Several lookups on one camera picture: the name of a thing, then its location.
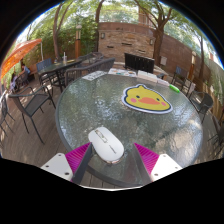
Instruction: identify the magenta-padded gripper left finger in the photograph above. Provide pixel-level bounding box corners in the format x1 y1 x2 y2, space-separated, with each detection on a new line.
40 142 95 186

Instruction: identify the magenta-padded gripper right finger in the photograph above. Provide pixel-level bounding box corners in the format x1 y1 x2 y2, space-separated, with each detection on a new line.
130 142 184 186

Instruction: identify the white computer mouse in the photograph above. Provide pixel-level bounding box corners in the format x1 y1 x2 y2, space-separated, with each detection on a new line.
87 126 125 165

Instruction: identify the yellow duck mouse pad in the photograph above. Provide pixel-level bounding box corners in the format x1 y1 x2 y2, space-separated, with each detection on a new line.
121 84 174 115

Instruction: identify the black metal mesh chair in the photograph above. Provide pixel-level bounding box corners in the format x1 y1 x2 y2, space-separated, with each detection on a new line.
8 84 57 145

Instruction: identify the dark rounded patio armchair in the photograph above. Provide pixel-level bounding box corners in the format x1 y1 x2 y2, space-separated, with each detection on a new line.
188 90 214 124

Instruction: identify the green marker pen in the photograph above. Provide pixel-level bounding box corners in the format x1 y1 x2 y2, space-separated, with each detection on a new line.
168 84 181 94

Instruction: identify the small white blue box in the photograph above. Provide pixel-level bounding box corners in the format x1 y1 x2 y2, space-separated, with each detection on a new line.
156 78 170 87

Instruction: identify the white flat box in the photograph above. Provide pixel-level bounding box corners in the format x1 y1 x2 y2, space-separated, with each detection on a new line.
146 71 159 83
137 69 150 81

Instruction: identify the dark metal patio chair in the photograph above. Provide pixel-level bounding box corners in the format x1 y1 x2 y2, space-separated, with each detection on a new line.
171 65 188 91

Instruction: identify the white card with black symbols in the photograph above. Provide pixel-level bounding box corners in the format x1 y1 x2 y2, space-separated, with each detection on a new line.
82 70 108 82

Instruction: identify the dark round patio table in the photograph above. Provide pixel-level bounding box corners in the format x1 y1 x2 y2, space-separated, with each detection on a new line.
38 58 84 93

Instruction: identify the person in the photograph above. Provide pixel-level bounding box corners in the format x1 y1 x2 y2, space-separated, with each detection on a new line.
18 62 32 79

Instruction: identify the black slatted bench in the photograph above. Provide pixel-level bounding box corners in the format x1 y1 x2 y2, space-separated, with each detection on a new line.
124 52 156 74

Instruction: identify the dark wicker armchair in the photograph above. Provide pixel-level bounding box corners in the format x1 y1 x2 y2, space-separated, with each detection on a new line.
78 51 106 66
63 58 116 88

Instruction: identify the orange parasol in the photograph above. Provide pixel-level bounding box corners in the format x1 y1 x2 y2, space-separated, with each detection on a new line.
0 38 43 81

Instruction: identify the wooden lamp post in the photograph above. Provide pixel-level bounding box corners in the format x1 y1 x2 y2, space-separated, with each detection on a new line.
188 50 198 81
74 24 83 60

